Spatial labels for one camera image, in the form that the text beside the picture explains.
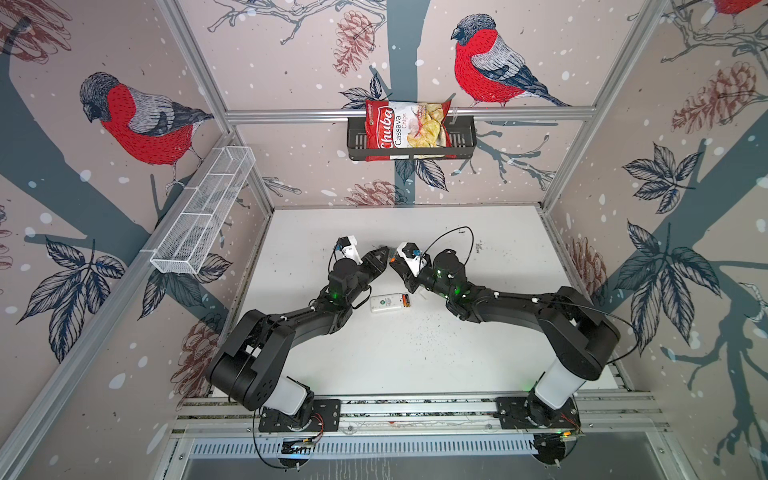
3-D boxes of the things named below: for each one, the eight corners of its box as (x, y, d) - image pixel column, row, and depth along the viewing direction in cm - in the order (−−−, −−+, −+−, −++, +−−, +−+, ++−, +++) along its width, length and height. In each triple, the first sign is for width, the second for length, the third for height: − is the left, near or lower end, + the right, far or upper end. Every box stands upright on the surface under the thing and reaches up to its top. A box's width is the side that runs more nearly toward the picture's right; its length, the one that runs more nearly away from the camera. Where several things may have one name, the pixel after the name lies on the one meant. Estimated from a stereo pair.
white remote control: (370, 312, 94) (369, 309, 92) (371, 296, 97) (370, 293, 96) (410, 312, 94) (410, 309, 92) (409, 296, 97) (409, 293, 96)
